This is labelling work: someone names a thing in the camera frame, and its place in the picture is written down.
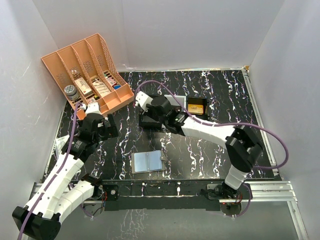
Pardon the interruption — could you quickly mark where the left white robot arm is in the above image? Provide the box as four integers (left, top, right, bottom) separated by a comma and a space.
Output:
12, 102, 119, 240

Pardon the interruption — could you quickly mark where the white red box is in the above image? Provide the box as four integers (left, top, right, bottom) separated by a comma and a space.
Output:
75, 77, 93, 97

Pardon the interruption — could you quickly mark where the white middle card tray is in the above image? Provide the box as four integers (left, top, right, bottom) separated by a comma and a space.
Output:
161, 94, 188, 131

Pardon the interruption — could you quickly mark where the black left card tray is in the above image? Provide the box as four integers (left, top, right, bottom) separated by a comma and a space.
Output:
135, 91, 164, 130

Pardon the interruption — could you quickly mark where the small colourful packet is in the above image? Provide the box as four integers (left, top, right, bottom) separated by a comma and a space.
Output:
103, 71, 118, 87

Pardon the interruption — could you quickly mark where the blue small object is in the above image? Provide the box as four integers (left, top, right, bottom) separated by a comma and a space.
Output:
113, 84, 121, 90

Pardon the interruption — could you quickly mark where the white label card stack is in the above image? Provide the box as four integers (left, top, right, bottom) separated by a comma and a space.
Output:
91, 78, 111, 98

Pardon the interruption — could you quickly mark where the round patterned tin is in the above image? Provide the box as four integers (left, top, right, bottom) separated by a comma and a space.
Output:
64, 84, 79, 101

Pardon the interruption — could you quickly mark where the black right card tray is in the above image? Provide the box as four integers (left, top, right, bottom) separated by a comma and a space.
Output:
186, 97, 210, 121

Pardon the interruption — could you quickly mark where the white patterned paper sheet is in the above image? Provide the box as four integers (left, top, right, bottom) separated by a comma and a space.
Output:
54, 135, 70, 157

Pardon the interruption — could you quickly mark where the black card tray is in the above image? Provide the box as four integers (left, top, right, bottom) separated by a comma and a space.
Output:
135, 91, 164, 130
186, 97, 210, 121

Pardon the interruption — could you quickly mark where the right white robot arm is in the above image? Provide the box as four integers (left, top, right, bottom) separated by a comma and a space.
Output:
134, 91, 263, 199

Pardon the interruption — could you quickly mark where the orange plastic file organizer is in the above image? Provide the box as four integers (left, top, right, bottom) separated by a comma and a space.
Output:
41, 33, 134, 116

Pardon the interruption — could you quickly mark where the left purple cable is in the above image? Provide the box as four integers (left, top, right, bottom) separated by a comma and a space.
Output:
17, 101, 87, 240

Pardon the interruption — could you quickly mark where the gold credit card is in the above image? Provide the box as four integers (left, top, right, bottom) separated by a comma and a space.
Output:
188, 104, 205, 115

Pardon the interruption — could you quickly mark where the grey leather card holder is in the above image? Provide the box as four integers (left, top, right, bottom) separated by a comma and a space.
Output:
131, 150, 167, 174

